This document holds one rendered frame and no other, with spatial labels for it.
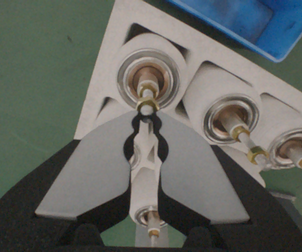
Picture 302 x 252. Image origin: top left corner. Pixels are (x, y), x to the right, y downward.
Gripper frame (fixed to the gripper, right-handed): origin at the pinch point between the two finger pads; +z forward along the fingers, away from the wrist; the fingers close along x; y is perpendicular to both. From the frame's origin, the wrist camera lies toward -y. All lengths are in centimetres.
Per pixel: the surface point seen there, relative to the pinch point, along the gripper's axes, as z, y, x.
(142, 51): 9.2, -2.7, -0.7
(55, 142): 35, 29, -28
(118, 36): 16.7, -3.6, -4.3
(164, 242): 12.5, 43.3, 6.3
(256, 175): 10.3, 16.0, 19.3
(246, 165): 12.7, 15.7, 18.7
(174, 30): 16.7, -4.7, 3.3
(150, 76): 8.1, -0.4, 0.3
